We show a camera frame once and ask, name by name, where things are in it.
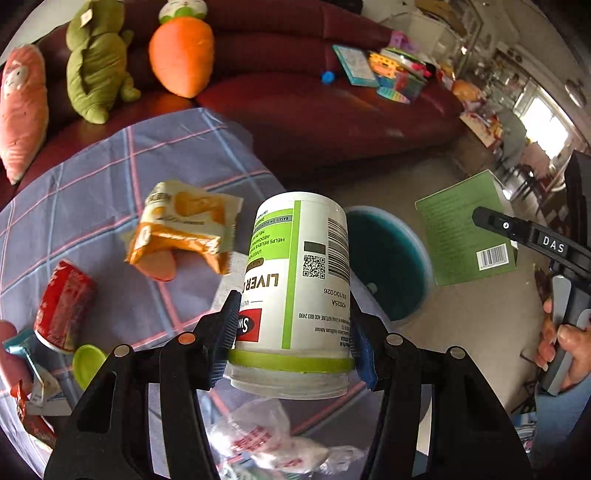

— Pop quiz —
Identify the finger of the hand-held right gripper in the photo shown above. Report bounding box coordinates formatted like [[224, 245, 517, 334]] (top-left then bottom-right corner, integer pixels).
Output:
[[472, 206, 571, 259]]

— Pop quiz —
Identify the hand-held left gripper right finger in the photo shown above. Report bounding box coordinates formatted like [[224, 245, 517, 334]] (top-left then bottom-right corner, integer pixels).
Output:
[[348, 300, 534, 480]]

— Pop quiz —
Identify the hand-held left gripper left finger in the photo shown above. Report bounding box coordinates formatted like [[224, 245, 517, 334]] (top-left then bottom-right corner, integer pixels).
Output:
[[44, 291, 243, 480]]

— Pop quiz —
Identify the white bottle with green label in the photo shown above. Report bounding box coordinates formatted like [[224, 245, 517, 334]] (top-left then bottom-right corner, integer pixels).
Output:
[[223, 191, 356, 400]]

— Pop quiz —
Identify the teal trash bin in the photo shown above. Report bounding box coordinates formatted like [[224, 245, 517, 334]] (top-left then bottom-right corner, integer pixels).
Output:
[[344, 205, 435, 321]]

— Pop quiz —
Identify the yellow snack packet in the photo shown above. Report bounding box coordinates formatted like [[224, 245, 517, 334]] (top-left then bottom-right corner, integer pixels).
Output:
[[122, 181, 244, 282]]

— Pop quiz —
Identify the blue snack packet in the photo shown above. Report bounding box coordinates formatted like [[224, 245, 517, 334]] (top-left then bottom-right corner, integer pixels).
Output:
[[2, 329, 72, 416]]

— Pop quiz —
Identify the red snack wrapper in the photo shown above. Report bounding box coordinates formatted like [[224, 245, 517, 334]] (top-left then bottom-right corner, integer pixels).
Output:
[[11, 381, 58, 450]]

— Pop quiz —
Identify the person's right hand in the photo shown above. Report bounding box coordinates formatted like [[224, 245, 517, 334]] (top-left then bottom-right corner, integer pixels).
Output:
[[536, 295, 591, 393]]

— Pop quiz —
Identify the green book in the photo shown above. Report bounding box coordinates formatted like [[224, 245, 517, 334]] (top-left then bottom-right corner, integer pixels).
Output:
[[414, 169, 518, 287]]

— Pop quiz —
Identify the clear plastic bag red print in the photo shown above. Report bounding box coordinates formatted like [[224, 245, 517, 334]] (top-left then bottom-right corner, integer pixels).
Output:
[[205, 398, 365, 480]]

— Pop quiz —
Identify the green plastic lid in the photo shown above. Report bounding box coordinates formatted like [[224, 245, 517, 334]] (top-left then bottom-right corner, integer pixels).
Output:
[[72, 344, 108, 391]]

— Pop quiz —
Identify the blue denim trouser leg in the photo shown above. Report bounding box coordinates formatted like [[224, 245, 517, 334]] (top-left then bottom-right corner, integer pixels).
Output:
[[529, 383, 591, 480]]

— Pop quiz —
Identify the red soda can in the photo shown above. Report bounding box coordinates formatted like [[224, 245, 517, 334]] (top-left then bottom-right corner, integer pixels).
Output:
[[34, 259, 98, 355]]

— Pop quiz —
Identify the pile of colourful toys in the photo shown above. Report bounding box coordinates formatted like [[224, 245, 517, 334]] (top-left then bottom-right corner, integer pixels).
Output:
[[367, 30, 437, 104]]

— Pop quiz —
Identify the blue plaid tablecloth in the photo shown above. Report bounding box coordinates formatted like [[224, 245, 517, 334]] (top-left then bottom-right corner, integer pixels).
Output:
[[0, 107, 432, 480]]

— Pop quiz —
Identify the pink rounded item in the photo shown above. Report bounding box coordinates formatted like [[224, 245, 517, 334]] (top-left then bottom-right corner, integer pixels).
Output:
[[0, 320, 34, 395]]

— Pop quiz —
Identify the teal picture book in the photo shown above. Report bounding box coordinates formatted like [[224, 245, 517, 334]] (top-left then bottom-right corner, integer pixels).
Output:
[[332, 45, 380, 87]]

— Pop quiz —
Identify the dark red leather sofa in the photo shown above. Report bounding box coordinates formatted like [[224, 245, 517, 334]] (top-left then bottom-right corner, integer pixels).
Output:
[[0, 0, 472, 199]]

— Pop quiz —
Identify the orange carrot plush toy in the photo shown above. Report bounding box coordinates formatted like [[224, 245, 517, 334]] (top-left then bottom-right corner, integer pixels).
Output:
[[148, 0, 215, 99]]

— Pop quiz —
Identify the pink carrot plush toy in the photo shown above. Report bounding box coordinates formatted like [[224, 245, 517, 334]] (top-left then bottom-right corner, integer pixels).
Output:
[[0, 44, 51, 185]]

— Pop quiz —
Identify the green dinosaur plush toy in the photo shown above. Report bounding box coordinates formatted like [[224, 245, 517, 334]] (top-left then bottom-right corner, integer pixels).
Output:
[[66, 0, 141, 124]]

